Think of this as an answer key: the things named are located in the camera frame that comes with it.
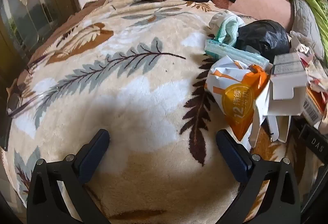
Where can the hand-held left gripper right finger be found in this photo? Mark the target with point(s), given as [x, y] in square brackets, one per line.
[235, 154]

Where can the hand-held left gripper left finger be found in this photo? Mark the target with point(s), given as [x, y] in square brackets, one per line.
[93, 157]

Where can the white medicine box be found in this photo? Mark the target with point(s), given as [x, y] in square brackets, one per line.
[284, 90]

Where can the black plastic bag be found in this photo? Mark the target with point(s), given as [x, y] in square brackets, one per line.
[264, 34]

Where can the white green-trimmed sock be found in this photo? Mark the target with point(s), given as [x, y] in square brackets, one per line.
[225, 24]

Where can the orange barcoded carton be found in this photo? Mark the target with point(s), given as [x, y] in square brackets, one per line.
[311, 108]

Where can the orange and white packet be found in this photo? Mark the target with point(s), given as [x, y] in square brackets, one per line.
[238, 103]

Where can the leaf-printed plush blanket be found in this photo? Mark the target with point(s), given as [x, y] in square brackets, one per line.
[128, 101]

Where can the black phone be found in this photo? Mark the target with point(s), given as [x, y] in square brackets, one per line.
[5, 134]

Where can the purple-framed eyeglasses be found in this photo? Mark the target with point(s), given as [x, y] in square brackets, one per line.
[11, 112]

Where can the teal striped packet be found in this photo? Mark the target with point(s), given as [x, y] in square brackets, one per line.
[230, 52]

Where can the grey quilted pillow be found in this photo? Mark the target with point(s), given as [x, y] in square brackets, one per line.
[305, 21]

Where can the pink bolster cushion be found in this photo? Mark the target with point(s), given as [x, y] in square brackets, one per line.
[264, 6]

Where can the dark glass-panelled door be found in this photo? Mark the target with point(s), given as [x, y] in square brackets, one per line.
[33, 8]

